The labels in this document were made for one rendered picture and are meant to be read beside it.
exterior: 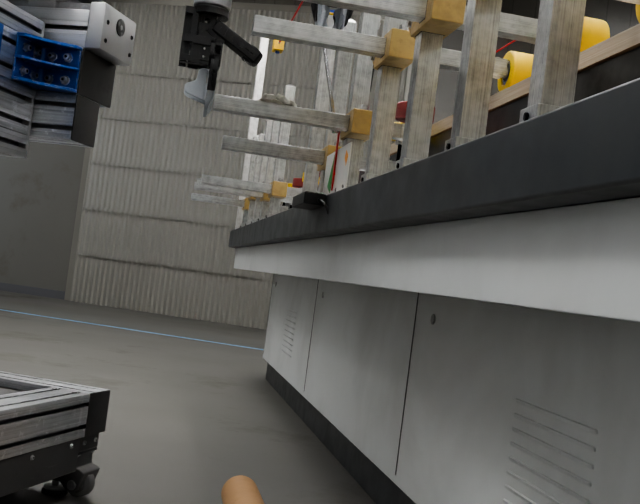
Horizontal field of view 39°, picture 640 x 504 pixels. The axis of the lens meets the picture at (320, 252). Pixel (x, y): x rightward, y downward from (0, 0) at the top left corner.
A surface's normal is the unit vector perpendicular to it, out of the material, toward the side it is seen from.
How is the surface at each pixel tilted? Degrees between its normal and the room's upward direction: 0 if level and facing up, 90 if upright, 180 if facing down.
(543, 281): 90
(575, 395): 90
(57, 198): 90
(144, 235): 90
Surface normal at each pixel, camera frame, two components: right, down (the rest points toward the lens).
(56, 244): -0.24, -0.06
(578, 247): -0.98, -0.13
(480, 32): 0.18, 0.00
